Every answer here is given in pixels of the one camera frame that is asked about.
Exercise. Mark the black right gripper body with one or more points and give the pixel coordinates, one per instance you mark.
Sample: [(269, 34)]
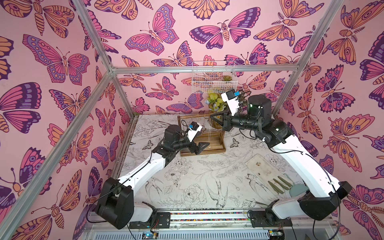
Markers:
[(227, 122)]

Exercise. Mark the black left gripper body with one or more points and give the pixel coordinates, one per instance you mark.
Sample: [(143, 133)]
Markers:
[(191, 148)]

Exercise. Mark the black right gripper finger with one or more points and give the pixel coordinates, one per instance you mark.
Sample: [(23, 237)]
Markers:
[(216, 123), (220, 114)]

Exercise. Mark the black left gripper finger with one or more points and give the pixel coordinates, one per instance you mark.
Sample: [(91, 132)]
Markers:
[(203, 145), (199, 149)]

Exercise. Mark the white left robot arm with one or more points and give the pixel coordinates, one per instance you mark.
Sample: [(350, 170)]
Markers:
[(116, 204)]

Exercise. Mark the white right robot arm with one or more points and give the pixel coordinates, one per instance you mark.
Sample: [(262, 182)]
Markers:
[(325, 192)]

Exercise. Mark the wooden jewelry display stand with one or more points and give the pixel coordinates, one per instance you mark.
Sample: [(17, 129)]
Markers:
[(209, 134)]

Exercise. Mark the artificial plant in gold pot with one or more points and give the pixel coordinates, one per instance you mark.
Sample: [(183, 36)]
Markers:
[(216, 104)]

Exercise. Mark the small succulent in basket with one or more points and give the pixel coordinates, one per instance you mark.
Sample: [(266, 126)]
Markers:
[(227, 78)]

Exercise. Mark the teal hand brush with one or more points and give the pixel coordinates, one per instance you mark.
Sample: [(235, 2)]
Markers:
[(296, 189)]

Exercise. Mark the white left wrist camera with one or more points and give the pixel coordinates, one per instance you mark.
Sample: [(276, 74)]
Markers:
[(193, 130)]

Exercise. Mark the white wire wall basket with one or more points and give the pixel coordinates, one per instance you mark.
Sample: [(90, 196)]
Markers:
[(209, 79)]

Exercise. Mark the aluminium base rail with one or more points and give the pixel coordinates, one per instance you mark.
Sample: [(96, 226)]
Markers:
[(235, 224)]

